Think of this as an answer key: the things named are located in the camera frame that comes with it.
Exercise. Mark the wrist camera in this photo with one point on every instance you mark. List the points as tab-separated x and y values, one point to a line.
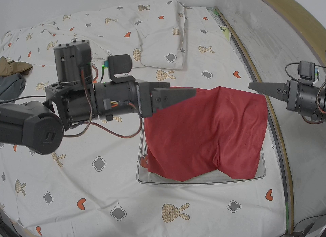
307	70
119	63

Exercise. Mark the grey garment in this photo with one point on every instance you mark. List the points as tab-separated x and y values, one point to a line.
10	85

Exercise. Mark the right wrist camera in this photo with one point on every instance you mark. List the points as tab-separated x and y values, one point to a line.
307	70

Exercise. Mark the white printed quilt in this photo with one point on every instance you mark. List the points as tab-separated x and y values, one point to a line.
152	26

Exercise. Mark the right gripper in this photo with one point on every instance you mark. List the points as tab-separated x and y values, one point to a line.
305	98

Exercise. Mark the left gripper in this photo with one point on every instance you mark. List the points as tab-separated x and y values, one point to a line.
119	98

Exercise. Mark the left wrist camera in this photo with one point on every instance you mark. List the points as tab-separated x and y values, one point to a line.
119	63

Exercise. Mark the red shirt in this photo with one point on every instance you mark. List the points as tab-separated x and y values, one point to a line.
203	134

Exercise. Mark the clear plastic box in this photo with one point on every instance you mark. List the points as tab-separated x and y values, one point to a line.
203	181

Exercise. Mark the bed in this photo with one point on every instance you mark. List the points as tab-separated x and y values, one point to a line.
76	179

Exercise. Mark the brown garment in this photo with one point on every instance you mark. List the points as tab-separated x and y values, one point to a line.
15	67

